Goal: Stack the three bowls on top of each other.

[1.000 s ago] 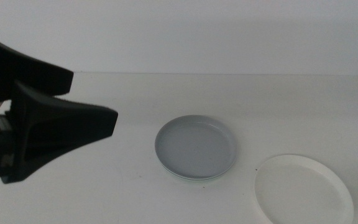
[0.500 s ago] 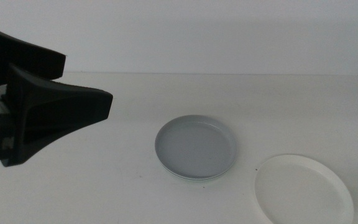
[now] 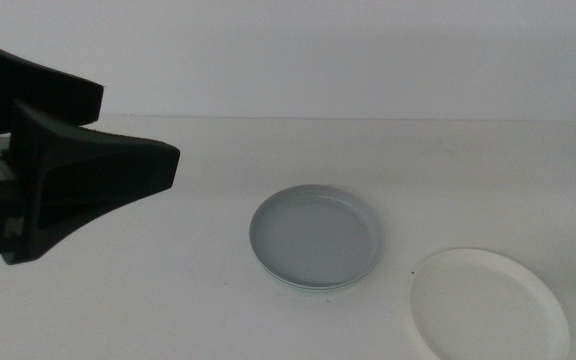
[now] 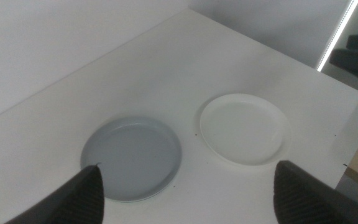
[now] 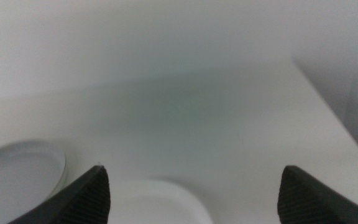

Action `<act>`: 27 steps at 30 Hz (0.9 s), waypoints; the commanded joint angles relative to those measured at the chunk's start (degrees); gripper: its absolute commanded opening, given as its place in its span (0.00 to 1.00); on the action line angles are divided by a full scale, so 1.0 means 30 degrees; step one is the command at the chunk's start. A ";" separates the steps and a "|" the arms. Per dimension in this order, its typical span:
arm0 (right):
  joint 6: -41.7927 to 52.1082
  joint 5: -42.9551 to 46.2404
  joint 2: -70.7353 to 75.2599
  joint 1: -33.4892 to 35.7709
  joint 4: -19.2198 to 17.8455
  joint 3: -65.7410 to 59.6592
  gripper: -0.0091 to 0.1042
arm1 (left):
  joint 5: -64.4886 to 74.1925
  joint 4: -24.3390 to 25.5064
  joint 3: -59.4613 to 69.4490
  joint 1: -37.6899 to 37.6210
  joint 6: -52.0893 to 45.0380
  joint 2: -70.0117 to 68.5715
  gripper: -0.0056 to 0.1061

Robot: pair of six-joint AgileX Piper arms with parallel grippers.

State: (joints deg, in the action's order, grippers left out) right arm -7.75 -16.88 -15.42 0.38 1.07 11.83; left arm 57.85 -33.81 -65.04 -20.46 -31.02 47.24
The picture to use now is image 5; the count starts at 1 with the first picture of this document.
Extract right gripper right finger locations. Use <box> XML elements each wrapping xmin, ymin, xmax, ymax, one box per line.
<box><xmin>277</xmin><ymin>165</ymin><xmax>358</xmax><ymax>224</ymax></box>

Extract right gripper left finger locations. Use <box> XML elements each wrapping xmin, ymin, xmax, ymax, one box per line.
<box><xmin>7</xmin><ymin>165</ymin><xmax>111</xmax><ymax>224</ymax></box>

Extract grey shallow bowl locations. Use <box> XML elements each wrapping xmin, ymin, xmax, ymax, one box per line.
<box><xmin>0</xmin><ymin>141</ymin><xmax>68</xmax><ymax>224</ymax></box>

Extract white shallow bowl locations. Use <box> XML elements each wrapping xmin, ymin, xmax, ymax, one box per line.
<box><xmin>106</xmin><ymin>179</ymin><xmax>214</xmax><ymax>224</ymax></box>

